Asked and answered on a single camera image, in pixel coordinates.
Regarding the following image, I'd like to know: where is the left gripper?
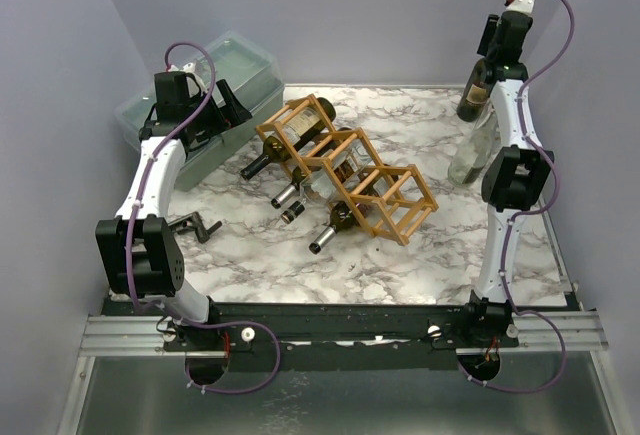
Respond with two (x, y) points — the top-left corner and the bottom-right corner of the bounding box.
(183, 79), (250, 142)

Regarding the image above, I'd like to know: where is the green bottle silver capsule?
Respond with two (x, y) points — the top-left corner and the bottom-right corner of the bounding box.
(456, 57), (496, 122)

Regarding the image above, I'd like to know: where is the tall clear glass bottle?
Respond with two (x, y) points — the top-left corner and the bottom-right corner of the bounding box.
(447, 102), (499, 187)

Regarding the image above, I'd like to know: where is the dark green wine bottle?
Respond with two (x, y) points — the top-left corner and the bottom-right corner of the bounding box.
(240, 97), (336, 180)

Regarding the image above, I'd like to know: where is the green wine bottle brown label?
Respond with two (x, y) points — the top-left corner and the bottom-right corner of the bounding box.
(271, 141), (338, 209)

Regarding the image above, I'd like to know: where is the clear square liquor bottle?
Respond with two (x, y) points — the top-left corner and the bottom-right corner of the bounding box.
(271, 139), (372, 224)

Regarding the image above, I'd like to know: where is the green wine bottle white label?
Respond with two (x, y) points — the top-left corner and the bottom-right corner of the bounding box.
(307, 164), (401, 255)

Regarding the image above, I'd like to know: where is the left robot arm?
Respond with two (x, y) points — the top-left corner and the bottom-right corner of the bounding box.
(95, 64), (252, 350)

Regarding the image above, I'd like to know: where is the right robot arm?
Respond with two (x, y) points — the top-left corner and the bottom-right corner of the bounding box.
(457, 10), (550, 347)

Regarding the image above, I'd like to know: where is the wooden wine rack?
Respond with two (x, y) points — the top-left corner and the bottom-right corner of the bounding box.
(241, 95), (438, 254)

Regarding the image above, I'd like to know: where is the translucent green storage box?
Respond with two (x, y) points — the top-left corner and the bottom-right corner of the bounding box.
(115, 31), (284, 192)

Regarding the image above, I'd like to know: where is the black corkscrew tool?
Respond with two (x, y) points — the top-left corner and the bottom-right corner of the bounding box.
(168, 211), (223, 244)

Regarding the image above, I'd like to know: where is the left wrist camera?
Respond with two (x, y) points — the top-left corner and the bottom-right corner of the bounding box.
(181, 61), (208, 96)

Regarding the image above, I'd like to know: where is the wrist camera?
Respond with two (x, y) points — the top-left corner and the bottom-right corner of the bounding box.
(504, 0), (535, 17)
(181, 61), (208, 96)

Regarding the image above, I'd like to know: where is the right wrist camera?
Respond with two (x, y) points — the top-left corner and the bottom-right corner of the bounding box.
(504, 0), (535, 17)

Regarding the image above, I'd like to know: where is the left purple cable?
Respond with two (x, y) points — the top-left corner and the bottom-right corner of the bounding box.
(122, 42), (282, 396)

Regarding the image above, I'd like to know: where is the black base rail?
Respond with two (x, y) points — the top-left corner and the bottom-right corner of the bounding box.
(98, 301), (518, 381)

